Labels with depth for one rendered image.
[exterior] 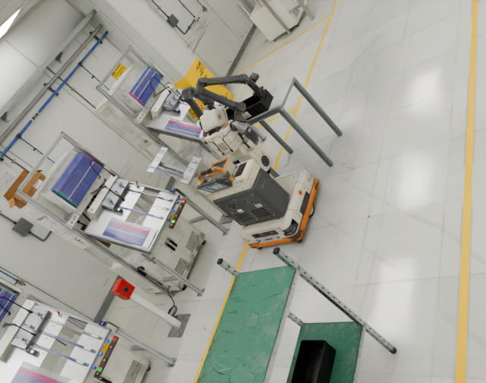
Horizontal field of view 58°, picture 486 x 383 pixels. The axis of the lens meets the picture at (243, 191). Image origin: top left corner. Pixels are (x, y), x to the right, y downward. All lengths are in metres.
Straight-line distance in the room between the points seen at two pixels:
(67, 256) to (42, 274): 0.37
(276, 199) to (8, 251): 3.34
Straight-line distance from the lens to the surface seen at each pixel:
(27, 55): 6.68
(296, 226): 3.81
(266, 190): 3.64
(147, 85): 5.37
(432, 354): 2.79
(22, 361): 4.15
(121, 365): 4.43
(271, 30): 8.19
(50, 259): 5.94
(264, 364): 2.05
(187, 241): 4.88
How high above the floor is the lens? 2.31
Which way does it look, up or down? 27 degrees down
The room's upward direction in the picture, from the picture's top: 48 degrees counter-clockwise
